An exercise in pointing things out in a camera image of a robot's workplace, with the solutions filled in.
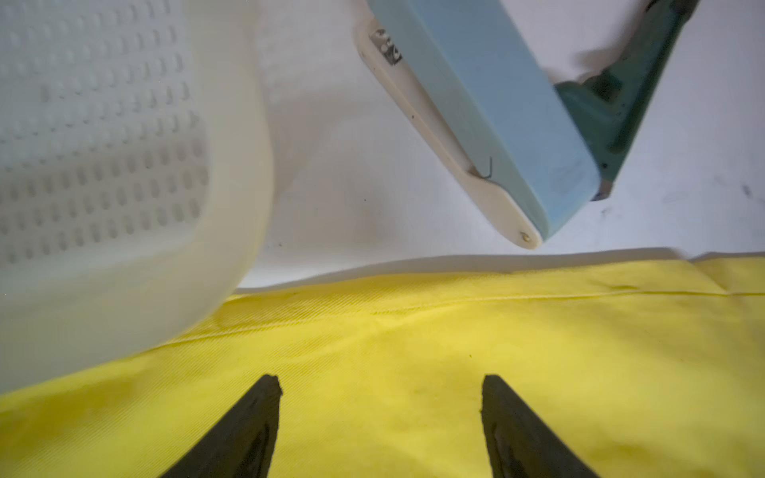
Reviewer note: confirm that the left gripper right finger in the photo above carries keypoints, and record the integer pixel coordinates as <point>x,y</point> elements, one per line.
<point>519,443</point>

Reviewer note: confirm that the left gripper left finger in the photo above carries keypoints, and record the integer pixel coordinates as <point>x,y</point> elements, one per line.
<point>242,443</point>

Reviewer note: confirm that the yellow trousers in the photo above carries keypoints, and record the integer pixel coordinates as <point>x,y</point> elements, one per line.
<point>645,369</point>

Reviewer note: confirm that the white plastic basket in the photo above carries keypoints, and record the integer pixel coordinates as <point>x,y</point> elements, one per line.
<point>137,175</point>

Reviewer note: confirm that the green pipe wrench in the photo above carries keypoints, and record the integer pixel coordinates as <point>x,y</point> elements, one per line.
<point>608,108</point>

